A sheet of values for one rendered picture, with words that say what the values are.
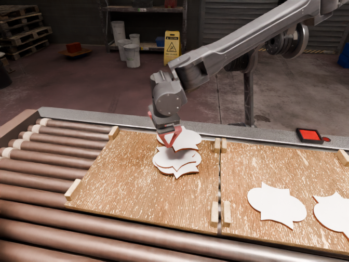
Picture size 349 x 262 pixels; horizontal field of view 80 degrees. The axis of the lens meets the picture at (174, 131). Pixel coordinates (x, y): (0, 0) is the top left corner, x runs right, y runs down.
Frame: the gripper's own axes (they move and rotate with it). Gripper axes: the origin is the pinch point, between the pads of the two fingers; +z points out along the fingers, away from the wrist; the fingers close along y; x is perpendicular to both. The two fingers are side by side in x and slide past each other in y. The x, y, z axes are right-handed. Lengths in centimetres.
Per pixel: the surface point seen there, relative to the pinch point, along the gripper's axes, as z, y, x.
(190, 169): 8.5, -7.5, -5.6
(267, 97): 110, 160, -202
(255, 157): 10.7, -8.7, -28.9
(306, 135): 12, -4, -56
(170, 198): 10.0, -14.2, 3.3
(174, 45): 72, 332, -120
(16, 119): 8, 43, 52
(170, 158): 7.7, -1.8, -0.7
